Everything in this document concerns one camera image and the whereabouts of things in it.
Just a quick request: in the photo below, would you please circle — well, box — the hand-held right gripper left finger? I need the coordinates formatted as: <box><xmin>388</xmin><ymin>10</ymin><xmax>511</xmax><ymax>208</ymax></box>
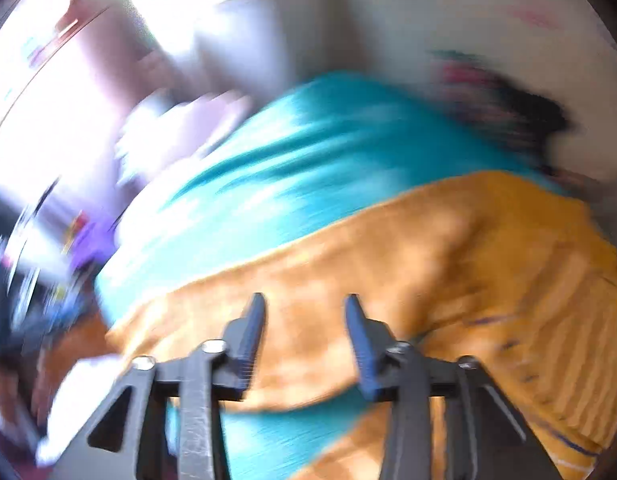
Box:
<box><xmin>48</xmin><ymin>292</ymin><xmax>266</xmax><ymax>480</ymax></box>

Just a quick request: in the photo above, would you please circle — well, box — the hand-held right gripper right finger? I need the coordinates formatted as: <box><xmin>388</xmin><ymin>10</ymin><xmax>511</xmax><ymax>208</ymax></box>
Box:
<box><xmin>343</xmin><ymin>294</ymin><xmax>564</xmax><ymax>480</ymax></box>

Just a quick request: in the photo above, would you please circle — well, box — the yellow striped garment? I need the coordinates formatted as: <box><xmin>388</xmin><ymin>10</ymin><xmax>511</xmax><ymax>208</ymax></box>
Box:
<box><xmin>106</xmin><ymin>170</ymin><xmax>617</xmax><ymax>480</ymax></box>

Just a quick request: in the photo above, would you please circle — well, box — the teal star printed blanket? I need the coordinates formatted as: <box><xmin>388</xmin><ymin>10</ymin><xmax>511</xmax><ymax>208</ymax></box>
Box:
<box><xmin>93</xmin><ymin>72</ymin><xmax>564</xmax><ymax>480</ymax></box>

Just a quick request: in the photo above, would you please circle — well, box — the white cloth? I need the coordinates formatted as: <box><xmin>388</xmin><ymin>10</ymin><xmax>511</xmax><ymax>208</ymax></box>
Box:
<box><xmin>36</xmin><ymin>355</ymin><xmax>139</xmax><ymax>466</ymax></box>

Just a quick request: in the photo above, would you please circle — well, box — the purple object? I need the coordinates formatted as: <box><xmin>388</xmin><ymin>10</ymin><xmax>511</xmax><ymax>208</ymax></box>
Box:
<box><xmin>68</xmin><ymin>220</ymin><xmax>124</xmax><ymax>271</ymax></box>

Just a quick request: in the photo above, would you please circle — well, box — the pink cushion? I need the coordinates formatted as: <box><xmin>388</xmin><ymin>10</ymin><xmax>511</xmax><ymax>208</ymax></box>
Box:
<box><xmin>113</xmin><ymin>87</ymin><xmax>254</xmax><ymax>186</ymax></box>

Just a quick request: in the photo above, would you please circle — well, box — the figure and flowers printed pillow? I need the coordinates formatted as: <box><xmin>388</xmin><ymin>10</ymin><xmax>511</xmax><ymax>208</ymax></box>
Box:
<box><xmin>349</xmin><ymin>0</ymin><xmax>617</xmax><ymax>181</ymax></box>

